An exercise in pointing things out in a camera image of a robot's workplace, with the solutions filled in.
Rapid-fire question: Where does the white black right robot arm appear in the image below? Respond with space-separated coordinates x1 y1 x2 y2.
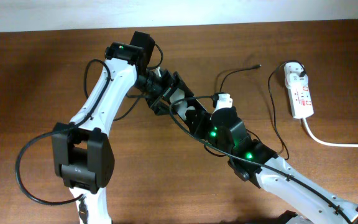
181 106 358 223

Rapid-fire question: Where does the white power strip cord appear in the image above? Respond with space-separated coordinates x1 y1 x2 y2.
300 117 358 149

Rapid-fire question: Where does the white power strip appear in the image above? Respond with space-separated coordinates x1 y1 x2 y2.
284 62 314 119

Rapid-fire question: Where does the white charger adapter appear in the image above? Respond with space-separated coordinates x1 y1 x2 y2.
285 72 309 89

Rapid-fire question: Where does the black usb charging cable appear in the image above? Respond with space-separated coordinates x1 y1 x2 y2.
214 59 308 161

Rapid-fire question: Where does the black smartphone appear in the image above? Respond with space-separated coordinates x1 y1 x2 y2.
162 87 208 124

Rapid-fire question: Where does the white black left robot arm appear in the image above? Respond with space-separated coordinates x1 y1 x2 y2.
52 31 202 223

